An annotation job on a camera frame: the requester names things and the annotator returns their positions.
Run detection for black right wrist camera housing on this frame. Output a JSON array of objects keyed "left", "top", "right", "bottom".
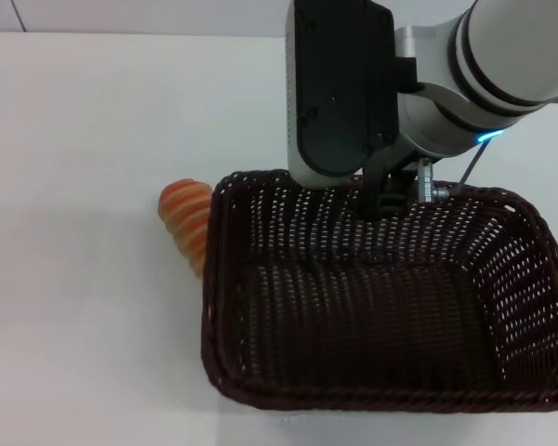
[{"left": 286, "top": 0, "right": 400, "bottom": 190}]

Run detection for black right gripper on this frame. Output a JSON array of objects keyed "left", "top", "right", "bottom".
[{"left": 361, "top": 133, "right": 420, "bottom": 222}]

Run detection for dark brown woven basket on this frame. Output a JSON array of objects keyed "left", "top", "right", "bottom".
[{"left": 198, "top": 169, "right": 558, "bottom": 413}]

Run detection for orange striped bread roll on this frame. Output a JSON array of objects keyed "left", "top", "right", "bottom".
[{"left": 157, "top": 177, "right": 214, "bottom": 282}]

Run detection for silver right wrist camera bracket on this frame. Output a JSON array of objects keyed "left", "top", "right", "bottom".
[{"left": 393, "top": 23, "right": 459, "bottom": 97}]

